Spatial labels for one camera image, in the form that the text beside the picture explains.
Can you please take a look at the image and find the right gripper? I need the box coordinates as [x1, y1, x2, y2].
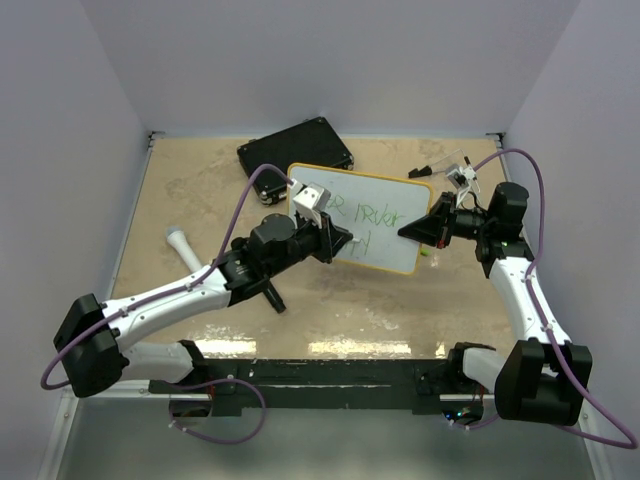
[398, 192, 494, 250]

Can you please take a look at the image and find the orange framed whiteboard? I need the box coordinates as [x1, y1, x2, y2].
[288, 163, 433, 275]

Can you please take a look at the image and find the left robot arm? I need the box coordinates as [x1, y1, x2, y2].
[53, 213, 353, 398]

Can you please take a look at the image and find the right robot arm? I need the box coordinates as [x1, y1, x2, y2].
[398, 182, 592, 426]

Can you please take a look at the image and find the black whiteboard foot clip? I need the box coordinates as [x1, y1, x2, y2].
[408, 165, 433, 179]

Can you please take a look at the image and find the black microphone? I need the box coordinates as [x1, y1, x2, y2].
[263, 282, 286, 314]

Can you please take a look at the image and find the black hard case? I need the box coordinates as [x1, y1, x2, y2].
[237, 117, 354, 177]

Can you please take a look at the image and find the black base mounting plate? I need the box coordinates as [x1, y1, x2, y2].
[149, 359, 489, 417]

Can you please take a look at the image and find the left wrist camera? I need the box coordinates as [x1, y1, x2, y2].
[289, 180, 331, 228]

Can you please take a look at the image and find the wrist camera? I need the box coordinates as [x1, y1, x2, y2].
[445, 164, 476, 189]
[289, 180, 331, 228]

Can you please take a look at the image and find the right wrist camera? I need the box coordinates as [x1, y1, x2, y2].
[445, 164, 476, 189]

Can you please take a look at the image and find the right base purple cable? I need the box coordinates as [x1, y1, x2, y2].
[449, 392, 506, 431]

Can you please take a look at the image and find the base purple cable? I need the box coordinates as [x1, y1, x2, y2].
[168, 375, 270, 445]
[449, 392, 506, 431]

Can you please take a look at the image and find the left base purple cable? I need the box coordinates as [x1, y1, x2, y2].
[168, 375, 270, 445]

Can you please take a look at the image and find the aluminium table frame rail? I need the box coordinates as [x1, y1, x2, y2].
[62, 377, 592, 401]

